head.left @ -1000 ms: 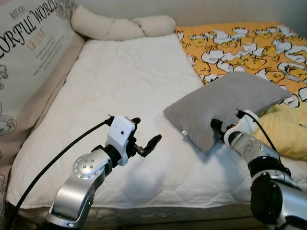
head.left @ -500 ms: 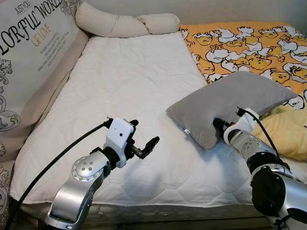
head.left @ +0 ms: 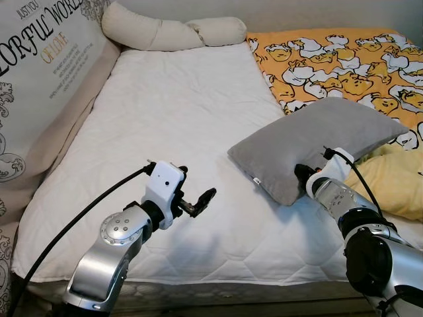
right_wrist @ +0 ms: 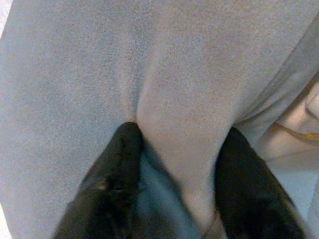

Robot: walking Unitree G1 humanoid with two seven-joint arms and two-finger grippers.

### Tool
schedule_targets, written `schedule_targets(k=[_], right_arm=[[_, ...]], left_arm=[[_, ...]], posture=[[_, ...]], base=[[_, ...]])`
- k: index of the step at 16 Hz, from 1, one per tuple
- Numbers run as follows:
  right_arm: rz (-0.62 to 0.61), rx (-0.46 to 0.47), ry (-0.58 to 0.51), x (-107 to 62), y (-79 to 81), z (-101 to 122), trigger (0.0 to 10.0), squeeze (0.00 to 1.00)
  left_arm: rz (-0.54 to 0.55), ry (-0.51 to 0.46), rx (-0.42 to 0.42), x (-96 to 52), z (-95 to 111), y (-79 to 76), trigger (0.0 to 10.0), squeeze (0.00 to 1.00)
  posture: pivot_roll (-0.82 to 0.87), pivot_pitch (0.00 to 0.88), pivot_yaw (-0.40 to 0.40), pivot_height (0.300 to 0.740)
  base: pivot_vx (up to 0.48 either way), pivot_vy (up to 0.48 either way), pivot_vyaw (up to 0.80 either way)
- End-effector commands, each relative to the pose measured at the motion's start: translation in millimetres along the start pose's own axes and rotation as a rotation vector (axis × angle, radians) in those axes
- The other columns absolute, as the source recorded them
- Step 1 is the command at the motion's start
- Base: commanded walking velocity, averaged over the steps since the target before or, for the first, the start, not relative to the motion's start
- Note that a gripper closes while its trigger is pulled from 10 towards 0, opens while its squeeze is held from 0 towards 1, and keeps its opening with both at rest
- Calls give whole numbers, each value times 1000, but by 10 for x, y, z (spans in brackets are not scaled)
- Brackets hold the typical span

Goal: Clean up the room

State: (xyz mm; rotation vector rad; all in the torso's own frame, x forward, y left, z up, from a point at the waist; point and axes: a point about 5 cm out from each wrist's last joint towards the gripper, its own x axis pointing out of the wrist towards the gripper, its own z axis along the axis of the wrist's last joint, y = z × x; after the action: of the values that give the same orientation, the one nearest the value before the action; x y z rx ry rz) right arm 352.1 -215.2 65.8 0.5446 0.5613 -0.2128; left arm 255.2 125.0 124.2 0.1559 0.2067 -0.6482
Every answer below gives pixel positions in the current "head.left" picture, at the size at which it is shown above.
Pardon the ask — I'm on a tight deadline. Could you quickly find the yellow cartoon egg blanket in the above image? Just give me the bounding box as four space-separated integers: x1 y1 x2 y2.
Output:
246 28 423 222

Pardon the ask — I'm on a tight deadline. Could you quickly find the white quilted mattress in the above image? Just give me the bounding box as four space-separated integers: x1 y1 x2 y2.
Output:
12 43 423 304

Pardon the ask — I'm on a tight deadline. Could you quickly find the long cream bolster pillow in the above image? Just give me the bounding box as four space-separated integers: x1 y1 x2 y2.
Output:
101 1 247 52

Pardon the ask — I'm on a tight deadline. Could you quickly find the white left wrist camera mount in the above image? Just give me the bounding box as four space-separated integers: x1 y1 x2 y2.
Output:
142 162 186 230

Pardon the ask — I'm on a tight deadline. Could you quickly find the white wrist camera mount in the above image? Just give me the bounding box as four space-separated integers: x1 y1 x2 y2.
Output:
316 148 355 186
142 162 186 230

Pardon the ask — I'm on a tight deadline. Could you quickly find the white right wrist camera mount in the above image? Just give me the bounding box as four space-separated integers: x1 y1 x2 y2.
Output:
316 148 355 186

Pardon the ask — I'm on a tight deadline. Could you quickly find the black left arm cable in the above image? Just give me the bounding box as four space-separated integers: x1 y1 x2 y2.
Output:
5 162 156 317

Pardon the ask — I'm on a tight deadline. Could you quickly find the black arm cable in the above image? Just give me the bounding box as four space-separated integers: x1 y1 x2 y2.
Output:
5 162 156 317
322 147 397 229

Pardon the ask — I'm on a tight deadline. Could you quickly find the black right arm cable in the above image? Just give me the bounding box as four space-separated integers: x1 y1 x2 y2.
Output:
322 147 397 229

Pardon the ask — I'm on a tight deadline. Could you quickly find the dark bed frame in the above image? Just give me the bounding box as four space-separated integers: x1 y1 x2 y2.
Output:
13 297 374 317

